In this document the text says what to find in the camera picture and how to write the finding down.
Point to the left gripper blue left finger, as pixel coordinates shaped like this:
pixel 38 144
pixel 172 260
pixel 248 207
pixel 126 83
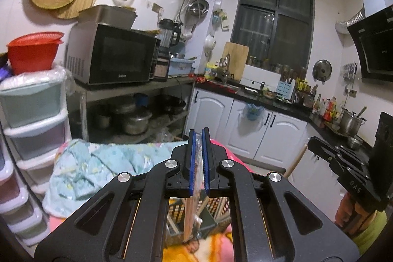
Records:
pixel 191 160

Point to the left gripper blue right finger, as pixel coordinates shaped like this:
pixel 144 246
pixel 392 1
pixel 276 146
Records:
pixel 206 141

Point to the chopsticks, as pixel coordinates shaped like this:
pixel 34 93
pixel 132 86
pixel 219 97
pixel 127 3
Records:
pixel 191 219

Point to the white kitchen cabinets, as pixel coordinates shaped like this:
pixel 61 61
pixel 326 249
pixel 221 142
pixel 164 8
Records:
pixel 270 140

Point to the kitchen faucet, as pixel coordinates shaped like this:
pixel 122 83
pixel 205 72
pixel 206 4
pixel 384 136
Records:
pixel 222 71

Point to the right hand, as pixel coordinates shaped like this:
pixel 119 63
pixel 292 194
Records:
pixel 351 217

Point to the metal shelf rack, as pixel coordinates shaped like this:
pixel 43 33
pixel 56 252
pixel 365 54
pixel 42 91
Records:
pixel 101 111

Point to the blue plastic bag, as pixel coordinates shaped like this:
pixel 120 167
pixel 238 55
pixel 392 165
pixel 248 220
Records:
pixel 253 112

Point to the steel pot on shelf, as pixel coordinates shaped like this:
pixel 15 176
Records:
pixel 137 122

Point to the steel stock pot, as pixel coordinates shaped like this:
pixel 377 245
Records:
pixel 351 122

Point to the light blue dish box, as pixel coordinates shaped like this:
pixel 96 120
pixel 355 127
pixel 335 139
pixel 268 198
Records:
pixel 180 67

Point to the dark green utensil holder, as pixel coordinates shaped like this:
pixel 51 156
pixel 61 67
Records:
pixel 212 217

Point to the wooden cutting board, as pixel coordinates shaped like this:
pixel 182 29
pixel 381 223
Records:
pixel 238 57

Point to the light blue knife block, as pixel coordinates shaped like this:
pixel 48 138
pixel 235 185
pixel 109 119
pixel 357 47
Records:
pixel 285 89

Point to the black blender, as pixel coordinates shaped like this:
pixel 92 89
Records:
pixel 169 35

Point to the pink cartoon blanket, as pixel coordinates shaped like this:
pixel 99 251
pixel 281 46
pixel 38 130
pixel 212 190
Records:
pixel 217 247

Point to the light blue cloth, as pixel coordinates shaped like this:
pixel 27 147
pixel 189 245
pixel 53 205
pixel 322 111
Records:
pixel 82 168

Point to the hanging pot lid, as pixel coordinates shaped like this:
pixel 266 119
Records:
pixel 322 71

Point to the black microwave oven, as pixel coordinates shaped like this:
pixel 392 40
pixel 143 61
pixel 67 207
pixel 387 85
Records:
pixel 103 55

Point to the hanging steel bowl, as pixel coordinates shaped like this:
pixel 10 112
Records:
pixel 198 8

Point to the grey baking pan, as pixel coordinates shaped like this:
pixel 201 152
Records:
pixel 120 17

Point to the dark window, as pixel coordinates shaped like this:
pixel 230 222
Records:
pixel 278 33

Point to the black range hood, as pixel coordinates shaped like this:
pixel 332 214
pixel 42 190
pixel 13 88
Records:
pixel 372 38

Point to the plastic drawer tower right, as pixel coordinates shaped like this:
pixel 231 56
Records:
pixel 35 122

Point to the plastic drawer tower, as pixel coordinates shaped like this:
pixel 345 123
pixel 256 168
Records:
pixel 35 122
pixel 20 211

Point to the red plastic basin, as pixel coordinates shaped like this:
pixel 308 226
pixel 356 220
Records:
pixel 34 52

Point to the plastic drawer tower left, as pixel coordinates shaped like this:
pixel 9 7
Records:
pixel 20 211

